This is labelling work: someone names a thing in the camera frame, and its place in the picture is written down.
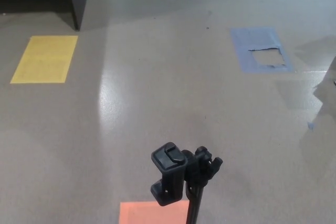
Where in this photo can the black telescopic phone stand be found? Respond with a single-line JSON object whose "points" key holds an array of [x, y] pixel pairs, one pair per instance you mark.
{"points": [[172, 174]]}

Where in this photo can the torn blue tape floor marking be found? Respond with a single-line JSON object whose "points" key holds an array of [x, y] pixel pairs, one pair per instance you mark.
{"points": [[245, 43]]}

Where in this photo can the orange rectangular floor marking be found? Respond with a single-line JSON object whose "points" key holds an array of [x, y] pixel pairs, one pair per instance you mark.
{"points": [[152, 213]]}

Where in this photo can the yellow rectangular floor marking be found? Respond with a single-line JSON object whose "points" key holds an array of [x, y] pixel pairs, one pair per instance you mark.
{"points": [[44, 60]]}

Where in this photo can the small blue tape scrap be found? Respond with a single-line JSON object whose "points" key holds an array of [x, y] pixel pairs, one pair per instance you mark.
{"points": [[311, 126]]}

